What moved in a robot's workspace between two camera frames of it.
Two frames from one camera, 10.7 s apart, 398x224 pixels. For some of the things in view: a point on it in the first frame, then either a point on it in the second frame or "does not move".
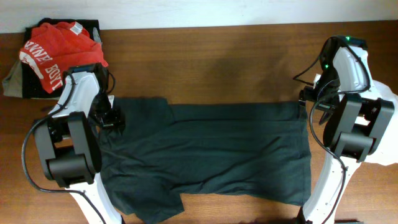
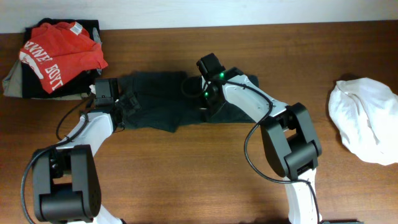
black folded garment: x=33 y=86 does not move
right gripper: x=327 y=107 to x=219 y=104
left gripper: x=116 y=120 to x=128 y=101
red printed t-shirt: x=51 y=49 does not move
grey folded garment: x=12 y=84 does not move
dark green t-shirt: x=257 y=151 to x=169 y=101
